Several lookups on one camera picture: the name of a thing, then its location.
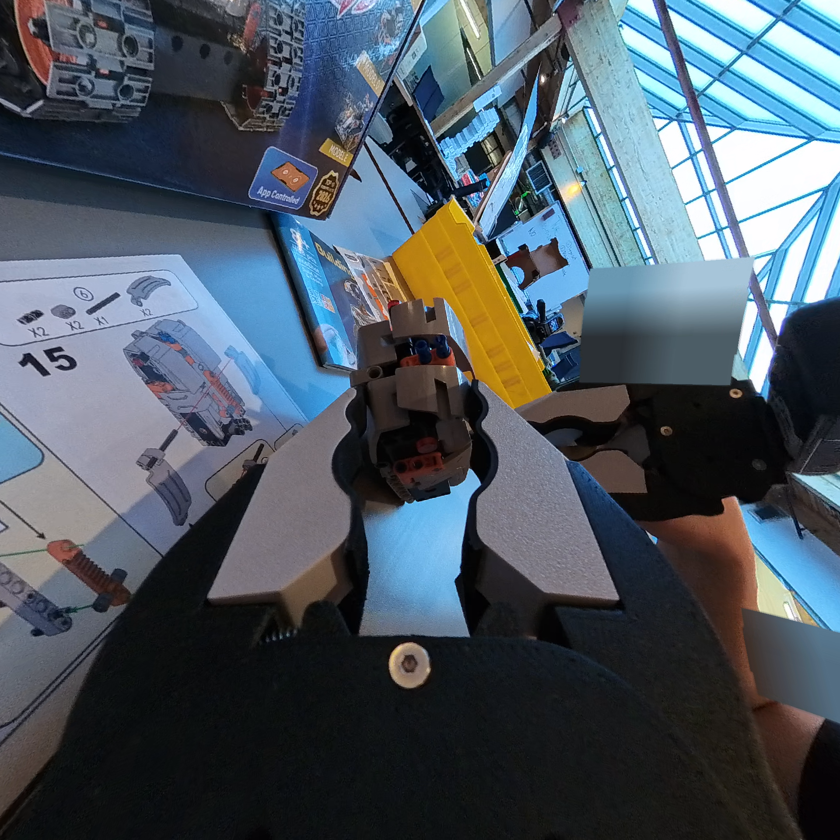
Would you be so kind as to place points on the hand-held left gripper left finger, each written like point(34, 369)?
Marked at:
point(282, 525)

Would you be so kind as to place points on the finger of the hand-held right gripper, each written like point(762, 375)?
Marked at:
point(617, 466)
point(577, 410)

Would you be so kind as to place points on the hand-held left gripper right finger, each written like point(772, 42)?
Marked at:
point(544, 525)

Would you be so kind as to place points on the grey building block robot model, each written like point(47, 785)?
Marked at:
point(413, 387)

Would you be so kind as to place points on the person's right forearm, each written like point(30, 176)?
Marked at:
point(709, 577)

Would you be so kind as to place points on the grey desk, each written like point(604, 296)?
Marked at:
point(164, 223)

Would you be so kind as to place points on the brown cardboard cutout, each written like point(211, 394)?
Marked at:
point(535, 262)

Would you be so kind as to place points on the yellow plastic bin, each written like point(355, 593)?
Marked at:
point(459, 275)

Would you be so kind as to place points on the white whiteboard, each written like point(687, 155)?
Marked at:
point(564, 223)

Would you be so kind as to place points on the open white assembly manual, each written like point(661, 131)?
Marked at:
point(98, 459)

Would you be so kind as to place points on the robot sticker sheet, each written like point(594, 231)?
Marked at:
point(377, 282)

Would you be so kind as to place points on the white standing board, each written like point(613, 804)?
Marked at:
point(512, 177)

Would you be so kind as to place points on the blue instruction booklet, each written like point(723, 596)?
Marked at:
point(315, 282)

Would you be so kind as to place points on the blue robot kit box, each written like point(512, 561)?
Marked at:
point(197, 131)

